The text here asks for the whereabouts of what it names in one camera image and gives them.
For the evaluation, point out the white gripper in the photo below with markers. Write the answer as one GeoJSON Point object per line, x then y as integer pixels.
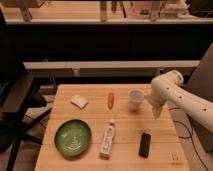
{"type": "Point", "coordinates": [156, 101]}

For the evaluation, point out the white ceramic cup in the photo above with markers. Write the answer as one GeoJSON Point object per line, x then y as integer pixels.
{"type": "Point", "coordinates": [136, 97]}

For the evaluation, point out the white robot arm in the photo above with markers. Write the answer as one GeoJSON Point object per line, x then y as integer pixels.
{"type": "Point", "coordinates": [167, 87]}

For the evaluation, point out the black phone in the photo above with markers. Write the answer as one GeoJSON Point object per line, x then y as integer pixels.
{"type": "Point", "coordinates": [145, 145]}

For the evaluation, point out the orange carrot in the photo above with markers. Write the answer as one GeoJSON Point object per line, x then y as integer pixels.
{"type": "Point", "coordinates": [110, 100]}

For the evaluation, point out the white remote controller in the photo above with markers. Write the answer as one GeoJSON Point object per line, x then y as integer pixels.
{"type": "Point", "coordinates": [107, 140]}

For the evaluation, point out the green plate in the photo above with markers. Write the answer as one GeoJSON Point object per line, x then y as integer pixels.
{"type": "Point", "coordinates": [73, 138]}

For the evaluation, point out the black office chair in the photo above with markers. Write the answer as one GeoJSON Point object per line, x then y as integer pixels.
{"type": "Point", "coordinates": [18, 92]}

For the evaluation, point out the long white shelf rail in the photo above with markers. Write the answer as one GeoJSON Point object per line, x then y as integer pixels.
{"type": "Point", "coordinates": [111, 64]}

